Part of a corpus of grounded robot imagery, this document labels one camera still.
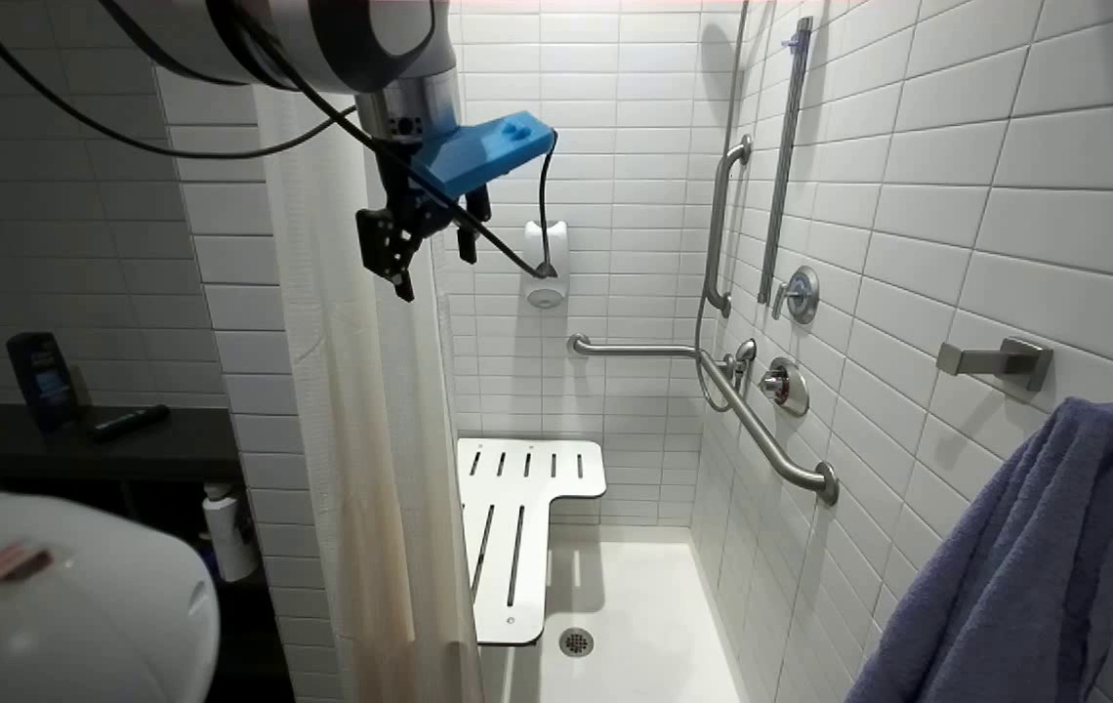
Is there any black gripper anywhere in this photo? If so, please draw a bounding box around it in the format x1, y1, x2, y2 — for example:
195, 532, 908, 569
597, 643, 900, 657
352, 131, 496, 306

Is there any white shower curtain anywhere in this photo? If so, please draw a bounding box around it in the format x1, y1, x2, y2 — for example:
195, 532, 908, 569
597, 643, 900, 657
251, 81, 487, 703

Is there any white soap dispenser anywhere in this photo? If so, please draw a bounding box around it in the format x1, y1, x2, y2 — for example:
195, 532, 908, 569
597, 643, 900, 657
520, 216, 572, 314

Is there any white slatted shower seat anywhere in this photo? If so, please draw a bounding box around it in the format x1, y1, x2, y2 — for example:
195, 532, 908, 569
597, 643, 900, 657
453, 435, 611, 651

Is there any vertical chrome grab bar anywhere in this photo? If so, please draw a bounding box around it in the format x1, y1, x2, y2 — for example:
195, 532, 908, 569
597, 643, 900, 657
697, 131, 757, 320

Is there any white spray bottle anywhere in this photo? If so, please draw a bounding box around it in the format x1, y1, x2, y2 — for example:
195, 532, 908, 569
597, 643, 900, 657
195, 475, 261, 584

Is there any black remote control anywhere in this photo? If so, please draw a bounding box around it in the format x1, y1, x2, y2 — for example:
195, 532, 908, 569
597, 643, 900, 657
83, 402, 177, 440

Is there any chrome shower slide bar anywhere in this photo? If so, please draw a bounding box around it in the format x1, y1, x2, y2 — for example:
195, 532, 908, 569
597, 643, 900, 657
752, 13, 821, 314

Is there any round chrome shower valve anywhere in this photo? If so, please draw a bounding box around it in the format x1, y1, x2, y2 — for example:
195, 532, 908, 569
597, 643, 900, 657
770, 260, 828, 328

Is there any long chrome grab bar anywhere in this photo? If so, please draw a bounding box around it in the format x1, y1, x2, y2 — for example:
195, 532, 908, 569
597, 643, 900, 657
563, 328, 847, 510

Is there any dark bottle on counter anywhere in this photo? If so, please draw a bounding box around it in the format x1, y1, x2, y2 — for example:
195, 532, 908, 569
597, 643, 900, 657
0, 328, 97, 435

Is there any round floor drain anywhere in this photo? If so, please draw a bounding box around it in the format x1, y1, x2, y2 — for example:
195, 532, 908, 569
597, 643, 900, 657
556, 621, 600, 659

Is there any white sink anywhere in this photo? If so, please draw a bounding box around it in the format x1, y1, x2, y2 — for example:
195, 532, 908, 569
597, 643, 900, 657
0, 485, 225, 703

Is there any small pink wrapped item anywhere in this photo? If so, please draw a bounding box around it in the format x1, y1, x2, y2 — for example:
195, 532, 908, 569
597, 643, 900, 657
0, 534, 65, 599

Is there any chrome towel hook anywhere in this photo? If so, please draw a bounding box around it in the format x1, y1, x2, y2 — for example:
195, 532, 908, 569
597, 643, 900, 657
933, 337, 1058, 398

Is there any blue towel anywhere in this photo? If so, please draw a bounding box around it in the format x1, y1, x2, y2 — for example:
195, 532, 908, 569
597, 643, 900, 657
843, 389, 1113, 703

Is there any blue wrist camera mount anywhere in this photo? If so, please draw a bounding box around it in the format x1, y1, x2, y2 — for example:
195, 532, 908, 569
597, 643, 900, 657
411, 107, 563, 207

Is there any small chrome hose outlet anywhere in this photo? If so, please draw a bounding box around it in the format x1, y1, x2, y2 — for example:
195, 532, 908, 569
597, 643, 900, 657
714, 337, 765, 398

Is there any black cable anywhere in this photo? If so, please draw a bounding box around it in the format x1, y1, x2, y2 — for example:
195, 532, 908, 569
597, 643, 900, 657
0, 0, 563, 286

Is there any chrome shower hose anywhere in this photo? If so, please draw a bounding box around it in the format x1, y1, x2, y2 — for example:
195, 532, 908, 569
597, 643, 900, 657
688, 0, 757, 420

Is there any chrome diverter handle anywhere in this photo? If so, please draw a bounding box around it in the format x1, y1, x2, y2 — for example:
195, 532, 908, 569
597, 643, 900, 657
752, 357, 815, 420

